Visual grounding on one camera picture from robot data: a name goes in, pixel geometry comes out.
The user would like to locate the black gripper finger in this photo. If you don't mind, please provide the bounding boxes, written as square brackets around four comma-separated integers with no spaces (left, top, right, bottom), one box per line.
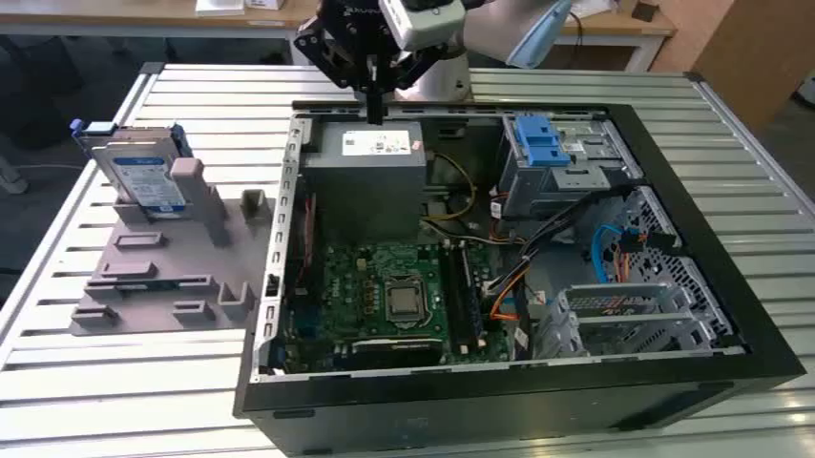
[293,21,379,124]
[376,41,457,126]

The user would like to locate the hard disk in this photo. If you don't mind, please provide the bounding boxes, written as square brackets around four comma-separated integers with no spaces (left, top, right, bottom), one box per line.
[68,118,196,221]

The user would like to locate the blue data wire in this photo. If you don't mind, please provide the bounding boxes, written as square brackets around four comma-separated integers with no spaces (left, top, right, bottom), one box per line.
[590,222,630,290]

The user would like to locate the grey metal disk bay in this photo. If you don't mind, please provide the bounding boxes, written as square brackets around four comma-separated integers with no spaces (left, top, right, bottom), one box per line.
[534,281,728,359]

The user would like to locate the blue plastic drive latch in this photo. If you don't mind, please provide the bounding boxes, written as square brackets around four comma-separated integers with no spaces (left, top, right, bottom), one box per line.
[515,115,572,168]

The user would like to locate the grey power supply unit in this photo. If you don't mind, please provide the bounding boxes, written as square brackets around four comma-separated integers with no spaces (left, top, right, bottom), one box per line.
[297,119,428,244]

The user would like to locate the grey metal drive cage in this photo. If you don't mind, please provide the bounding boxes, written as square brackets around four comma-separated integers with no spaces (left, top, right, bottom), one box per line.
[498,114,643,221]

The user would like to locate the green motherboard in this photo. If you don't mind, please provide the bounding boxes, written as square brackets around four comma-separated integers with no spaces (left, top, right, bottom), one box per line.
[283,240,515,371]

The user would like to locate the RAM stick in motherboard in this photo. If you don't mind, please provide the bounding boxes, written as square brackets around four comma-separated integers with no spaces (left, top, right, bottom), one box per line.
[459,242,491,349]

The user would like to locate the grey parts rack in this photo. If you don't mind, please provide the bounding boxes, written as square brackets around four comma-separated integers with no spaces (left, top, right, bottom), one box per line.
[68,157,280,338]

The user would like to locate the silver CPU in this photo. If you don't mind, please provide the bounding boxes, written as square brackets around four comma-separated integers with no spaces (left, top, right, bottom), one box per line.
[385,284,425,322]

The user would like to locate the RAM stick on rack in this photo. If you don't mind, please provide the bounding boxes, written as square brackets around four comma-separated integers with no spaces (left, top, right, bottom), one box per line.
[112,280,183,292]

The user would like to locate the black graphics card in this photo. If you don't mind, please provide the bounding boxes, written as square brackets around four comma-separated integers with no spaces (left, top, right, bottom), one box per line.
[349,336,444,366]

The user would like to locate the black open PC case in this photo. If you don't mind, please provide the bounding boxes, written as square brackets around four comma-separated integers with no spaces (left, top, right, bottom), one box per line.
[232,100,808,457]

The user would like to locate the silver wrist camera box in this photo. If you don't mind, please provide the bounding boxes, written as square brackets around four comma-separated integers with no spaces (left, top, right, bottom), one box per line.
[379,0,470,52]

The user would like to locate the wooden desk white frame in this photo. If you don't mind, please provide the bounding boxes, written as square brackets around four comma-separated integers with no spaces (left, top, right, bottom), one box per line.
[0,0,678,73]

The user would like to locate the yellow wires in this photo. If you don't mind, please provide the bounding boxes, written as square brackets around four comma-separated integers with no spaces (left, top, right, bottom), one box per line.
[420,151,480,223]

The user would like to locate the thin red wire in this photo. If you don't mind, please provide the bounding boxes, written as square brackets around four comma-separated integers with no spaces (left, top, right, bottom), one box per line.
[293,193,320,295]

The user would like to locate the black cable bundle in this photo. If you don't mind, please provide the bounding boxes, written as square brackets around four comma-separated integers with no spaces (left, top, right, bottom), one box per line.
[492,184,644,306]

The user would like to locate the CPU socket metal frame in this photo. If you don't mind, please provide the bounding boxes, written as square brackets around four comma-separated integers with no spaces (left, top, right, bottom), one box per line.
[379,274,436,331]

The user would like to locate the orange flat data wire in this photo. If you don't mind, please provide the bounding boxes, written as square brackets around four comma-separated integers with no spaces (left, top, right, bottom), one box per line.
[488,279,534,330]

